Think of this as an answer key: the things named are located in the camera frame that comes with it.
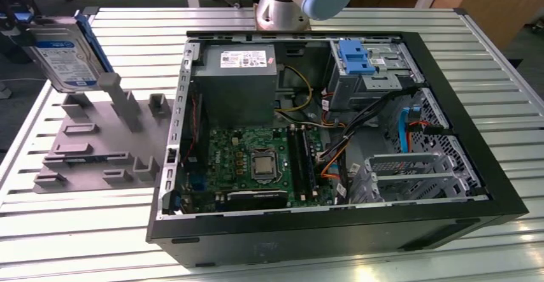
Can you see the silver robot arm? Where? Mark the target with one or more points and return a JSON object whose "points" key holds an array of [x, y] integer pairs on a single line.
{"points": [[275, 11]]}

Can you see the silver disk bay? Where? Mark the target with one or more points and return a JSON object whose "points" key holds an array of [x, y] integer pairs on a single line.
{"points": [[412, 176]]}

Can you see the grey parts rack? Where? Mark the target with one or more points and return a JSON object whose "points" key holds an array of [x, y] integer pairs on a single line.
{"points": [[106, 142]]}

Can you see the CPU socket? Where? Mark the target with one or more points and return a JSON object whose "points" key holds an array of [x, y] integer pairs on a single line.
{"points": [[263, 153]]}

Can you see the black graphics card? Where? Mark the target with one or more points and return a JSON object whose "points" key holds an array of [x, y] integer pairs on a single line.
{"points": [[254, 199]]}

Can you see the silver drive cage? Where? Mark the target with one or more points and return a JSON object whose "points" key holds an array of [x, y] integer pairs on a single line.
{"points": [[382, 81]]}

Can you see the wooden cabinet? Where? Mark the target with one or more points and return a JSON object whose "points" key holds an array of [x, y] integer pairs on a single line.
{"points": [[501, 2]]}

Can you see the silver CPU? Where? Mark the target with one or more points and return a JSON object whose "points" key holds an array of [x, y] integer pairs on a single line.
{"points": [[263, 165]]}

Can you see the black RAM stick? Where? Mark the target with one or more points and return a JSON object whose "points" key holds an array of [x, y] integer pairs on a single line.
{"points": [[307, 159]]}

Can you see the blue drive latch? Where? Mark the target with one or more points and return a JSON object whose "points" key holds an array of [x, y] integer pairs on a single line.
{"points": [[354, 56]]}

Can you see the black PC case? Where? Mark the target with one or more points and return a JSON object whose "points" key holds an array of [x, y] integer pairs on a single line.
{"points": [[297, 240]]}

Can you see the hard disk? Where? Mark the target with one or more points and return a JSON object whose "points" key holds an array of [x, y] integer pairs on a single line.
{"points": [[63, 62]]}

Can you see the grey power supply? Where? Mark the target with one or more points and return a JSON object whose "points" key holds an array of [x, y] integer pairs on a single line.
{"points": [[234, 94]]}

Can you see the green motherboard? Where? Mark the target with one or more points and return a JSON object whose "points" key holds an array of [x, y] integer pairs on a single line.
{"points": [[224, 167]]}

